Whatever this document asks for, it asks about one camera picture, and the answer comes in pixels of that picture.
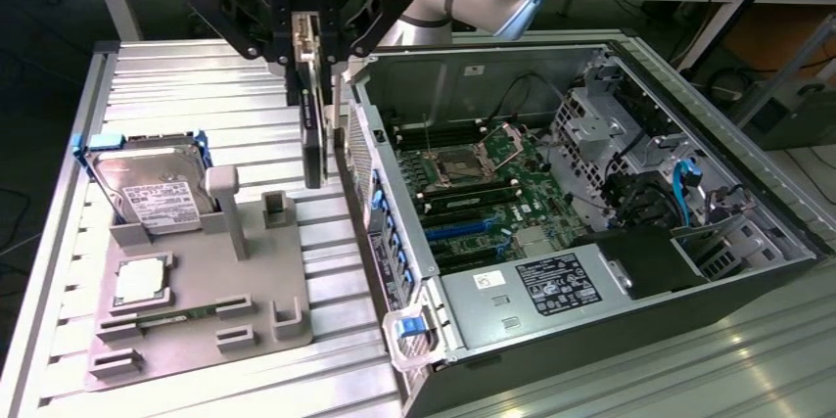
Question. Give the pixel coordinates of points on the black graphics card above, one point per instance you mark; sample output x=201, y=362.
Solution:
x=313, y=144

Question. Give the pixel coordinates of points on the black case latch knob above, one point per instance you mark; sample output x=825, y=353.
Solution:
x=380, y=136

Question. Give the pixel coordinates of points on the thin metal locking lever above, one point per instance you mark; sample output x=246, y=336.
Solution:
x=426, y=134

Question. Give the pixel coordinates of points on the blue card retention clip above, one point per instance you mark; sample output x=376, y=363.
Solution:
x=408, y=274
x=397, y=241
x=376, y=202
x=402, y=258
x=392, y=223
x=376, y=179

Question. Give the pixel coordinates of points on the CPU socket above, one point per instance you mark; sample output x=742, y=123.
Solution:
x=457, y=163

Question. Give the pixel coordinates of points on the metal socket cover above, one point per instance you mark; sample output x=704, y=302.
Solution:
x=502, y=144

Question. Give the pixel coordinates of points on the hard disk in blue caddy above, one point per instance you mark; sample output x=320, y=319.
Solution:
x=156, y=193

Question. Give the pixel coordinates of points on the RAM stick with black label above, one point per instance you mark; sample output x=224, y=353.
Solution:
x=466, y=198

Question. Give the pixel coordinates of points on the long black expansion slot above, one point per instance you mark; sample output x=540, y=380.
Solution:
x=464, y=215
x=466, y=255

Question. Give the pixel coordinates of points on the silver drive cage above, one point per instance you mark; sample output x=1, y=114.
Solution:
x=588, y=129

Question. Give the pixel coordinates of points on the blue expansion slot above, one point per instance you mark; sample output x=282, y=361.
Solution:
x=460, y=230

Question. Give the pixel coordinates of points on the green motherboard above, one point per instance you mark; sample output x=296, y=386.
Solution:
x=534, y=193

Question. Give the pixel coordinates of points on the silver chipset heatsink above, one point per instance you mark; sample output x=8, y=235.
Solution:
x=534, y=242

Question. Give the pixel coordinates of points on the silver CPU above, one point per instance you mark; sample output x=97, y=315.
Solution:
x=140, y=281

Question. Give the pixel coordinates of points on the green RAM stick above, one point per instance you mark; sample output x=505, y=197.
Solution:
x=178, y=316

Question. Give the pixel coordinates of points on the grey power supply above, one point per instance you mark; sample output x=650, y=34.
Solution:
x=489, y=310

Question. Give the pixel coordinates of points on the grey plastic parts rack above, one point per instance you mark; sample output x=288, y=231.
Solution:
x=196, y=354

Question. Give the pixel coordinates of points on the dark grey box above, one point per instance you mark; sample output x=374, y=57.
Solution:
x=796, y=119

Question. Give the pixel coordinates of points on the open black PC case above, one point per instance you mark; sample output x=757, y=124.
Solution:
x=653, y=339

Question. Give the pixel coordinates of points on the metal disk bay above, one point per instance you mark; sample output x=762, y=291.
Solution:
x=770, y=242

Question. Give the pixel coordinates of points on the black plastic air duct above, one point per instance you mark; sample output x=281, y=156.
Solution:
x=640, y=256

